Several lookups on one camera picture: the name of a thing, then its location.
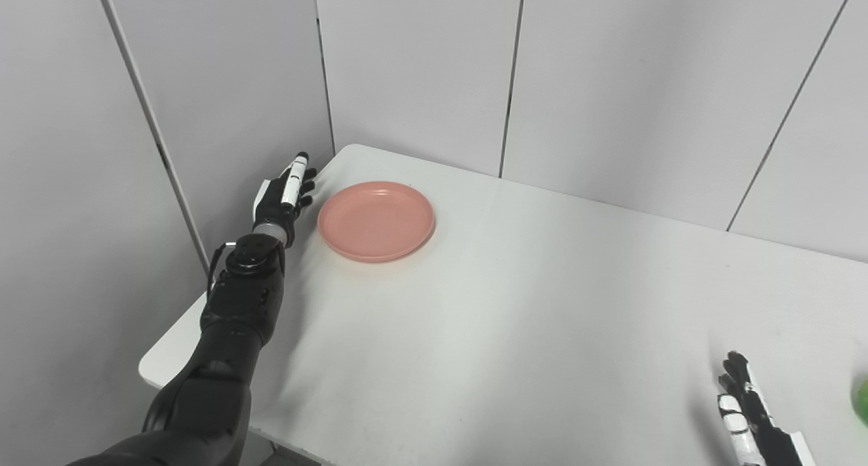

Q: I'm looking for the green white toy cabbage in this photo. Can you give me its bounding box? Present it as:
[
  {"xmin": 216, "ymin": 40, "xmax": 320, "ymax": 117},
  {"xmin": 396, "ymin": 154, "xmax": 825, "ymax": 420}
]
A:
[{"xmin": 851, "ymin": 378, "xmax": 868, "ymax": 426}]

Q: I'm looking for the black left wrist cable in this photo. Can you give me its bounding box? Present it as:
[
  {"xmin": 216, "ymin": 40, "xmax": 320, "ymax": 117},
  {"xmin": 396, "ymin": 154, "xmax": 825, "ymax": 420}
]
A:
[{"xmin": 206, "ymin": 241, "xmax": 238, "ymax": 294}]

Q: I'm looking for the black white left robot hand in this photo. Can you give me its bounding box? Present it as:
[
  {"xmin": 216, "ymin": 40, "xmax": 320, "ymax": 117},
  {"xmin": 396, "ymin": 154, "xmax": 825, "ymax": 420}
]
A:
[{"xmin": 252, "ymin": 152, "xmax": 318, "ymax": 248}]

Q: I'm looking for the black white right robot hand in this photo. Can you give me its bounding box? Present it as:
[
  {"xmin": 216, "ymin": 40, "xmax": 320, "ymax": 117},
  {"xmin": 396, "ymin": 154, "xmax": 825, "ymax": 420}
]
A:
[{"xmin": 717, "ymin": 351, "xmax": 818, "ymax": 466}]

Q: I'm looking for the pink round plate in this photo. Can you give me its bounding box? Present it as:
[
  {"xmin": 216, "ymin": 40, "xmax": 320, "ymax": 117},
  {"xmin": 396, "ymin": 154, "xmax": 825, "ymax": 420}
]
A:
[{"xmin": 317, "ymin": 181, "xmax": 435, "ymax": 263}]

